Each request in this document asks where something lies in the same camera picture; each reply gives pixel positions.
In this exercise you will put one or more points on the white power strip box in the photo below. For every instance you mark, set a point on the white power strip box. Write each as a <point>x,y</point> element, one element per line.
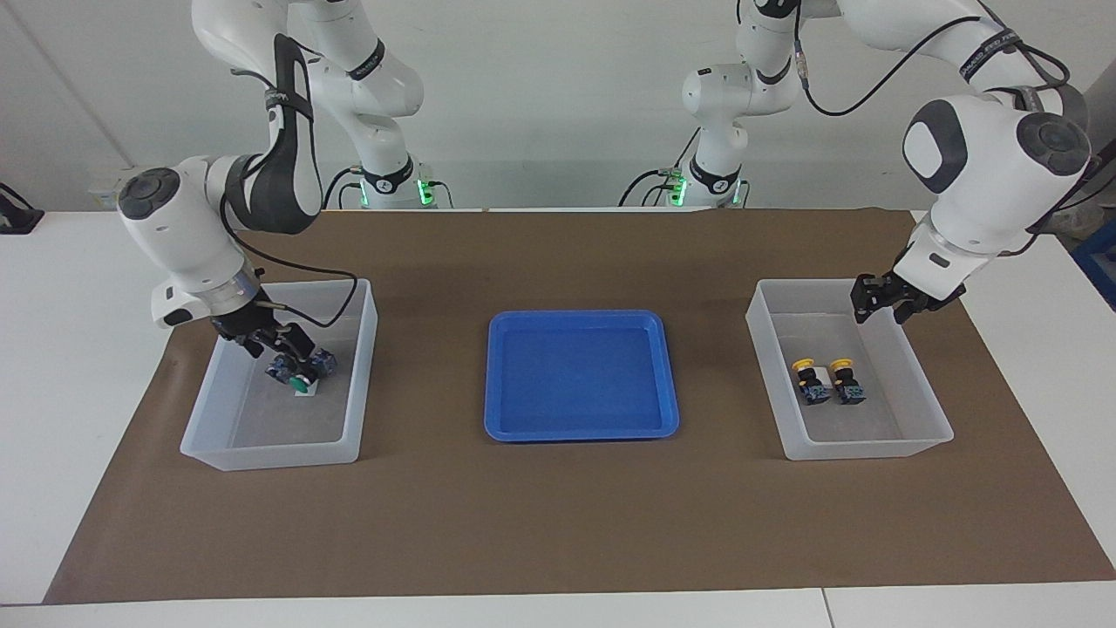
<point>105,194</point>

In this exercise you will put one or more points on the yellow push button switch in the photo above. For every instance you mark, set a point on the yellow push button switch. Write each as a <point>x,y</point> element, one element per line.
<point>815,391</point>
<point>850,388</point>

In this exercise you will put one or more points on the blue plastic crate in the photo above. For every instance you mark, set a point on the blue plastic crate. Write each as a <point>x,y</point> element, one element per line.
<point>1103,262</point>

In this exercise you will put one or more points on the blue plastic tray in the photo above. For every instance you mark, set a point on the blue plastic tray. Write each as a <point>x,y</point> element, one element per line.
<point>575,384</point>

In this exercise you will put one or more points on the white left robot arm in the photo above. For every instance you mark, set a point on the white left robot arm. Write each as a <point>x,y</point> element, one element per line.
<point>985,192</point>

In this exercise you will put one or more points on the black clamp mount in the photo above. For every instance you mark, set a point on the black clamp mount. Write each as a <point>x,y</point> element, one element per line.
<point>17,216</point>

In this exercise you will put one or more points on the small white label sticker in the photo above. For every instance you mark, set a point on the small white label sticker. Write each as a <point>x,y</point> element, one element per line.
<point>825,377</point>
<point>311,393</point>

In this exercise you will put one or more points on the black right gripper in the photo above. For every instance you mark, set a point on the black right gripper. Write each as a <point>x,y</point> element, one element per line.
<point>246,323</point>

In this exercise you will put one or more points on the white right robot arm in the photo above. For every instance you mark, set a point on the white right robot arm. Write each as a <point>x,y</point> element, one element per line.
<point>183,235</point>

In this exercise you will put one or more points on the translucent white plastic box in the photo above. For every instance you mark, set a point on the translucent white plastic box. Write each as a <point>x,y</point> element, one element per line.
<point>908,392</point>
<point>209,410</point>

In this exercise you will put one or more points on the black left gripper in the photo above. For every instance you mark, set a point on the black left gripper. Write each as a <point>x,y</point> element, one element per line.
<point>924,295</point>

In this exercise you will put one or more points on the brown paper table mat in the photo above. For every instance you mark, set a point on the brown paper table mat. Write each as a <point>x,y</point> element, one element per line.
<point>558,523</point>

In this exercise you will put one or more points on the green push button switch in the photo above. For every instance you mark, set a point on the green push button switch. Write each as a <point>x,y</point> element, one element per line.
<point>324,361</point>
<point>283,368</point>

